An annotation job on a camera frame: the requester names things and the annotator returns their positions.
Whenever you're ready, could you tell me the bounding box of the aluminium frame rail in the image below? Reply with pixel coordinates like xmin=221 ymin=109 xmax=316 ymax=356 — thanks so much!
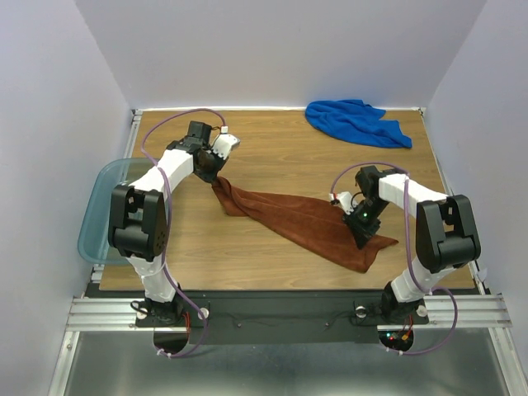
xmin=66 ymin=295 xmax=512 ymax=332

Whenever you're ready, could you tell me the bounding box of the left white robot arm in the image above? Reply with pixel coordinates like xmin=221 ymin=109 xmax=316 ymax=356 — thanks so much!
xmin=108 ymin=121 xmax=240 ymax=327

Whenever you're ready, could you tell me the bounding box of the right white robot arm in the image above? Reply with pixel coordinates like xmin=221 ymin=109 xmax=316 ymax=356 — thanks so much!
xmin=330 ymin=163 xmax=481 ymax=323

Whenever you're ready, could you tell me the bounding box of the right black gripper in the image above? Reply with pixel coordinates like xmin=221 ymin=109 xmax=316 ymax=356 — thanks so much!
xmin=341 ymin=197 xmax=389 ymax=248

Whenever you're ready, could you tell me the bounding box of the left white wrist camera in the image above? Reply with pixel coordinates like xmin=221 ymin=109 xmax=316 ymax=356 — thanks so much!
xmin=211 ymin=125 xmax=241 ymax=160

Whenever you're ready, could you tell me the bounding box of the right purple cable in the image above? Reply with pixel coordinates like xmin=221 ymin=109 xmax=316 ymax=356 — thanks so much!
xmin=329 ymin=161 xmax=460 ymax=356

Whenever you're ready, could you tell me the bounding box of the teal plastic bin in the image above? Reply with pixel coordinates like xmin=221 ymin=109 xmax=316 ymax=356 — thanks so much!
xmin=78 ymin=158 xmax=152 ymax=266

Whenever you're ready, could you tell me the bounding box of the purple cable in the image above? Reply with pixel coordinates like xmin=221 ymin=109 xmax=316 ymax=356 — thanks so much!
xmin=329 ymin=161 xmax=460 ymax=356
xmin=139 ymin=107 xmax=227 ymax=359

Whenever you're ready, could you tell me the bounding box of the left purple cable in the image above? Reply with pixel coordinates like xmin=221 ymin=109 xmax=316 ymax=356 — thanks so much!
xmin=139 ymin=107 xmax=227 ymax=359

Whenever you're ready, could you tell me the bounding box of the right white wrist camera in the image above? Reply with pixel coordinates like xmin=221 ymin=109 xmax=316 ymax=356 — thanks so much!
xmin=329 ymin=191 xmax=358 ymax=215

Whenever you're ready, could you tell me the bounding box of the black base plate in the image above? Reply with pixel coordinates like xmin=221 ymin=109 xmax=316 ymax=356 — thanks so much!
xmin=135 ymin=289 xmax=431 ymax=347

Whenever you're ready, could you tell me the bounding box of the blue towel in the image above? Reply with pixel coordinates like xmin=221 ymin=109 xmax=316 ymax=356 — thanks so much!
xmin=304 ymin=99 xmax=413 ymax=149

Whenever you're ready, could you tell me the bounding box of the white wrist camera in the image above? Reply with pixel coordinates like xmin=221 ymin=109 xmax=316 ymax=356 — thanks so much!
xmin=211 ymin=125 xmax=241 ymax=160
xmin=329 ymin=191 xmax=358 ymax=215

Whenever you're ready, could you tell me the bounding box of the brown towel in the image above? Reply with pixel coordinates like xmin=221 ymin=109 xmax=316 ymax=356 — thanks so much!
xmin=211 ymin=177 xmax=398 ymax=273

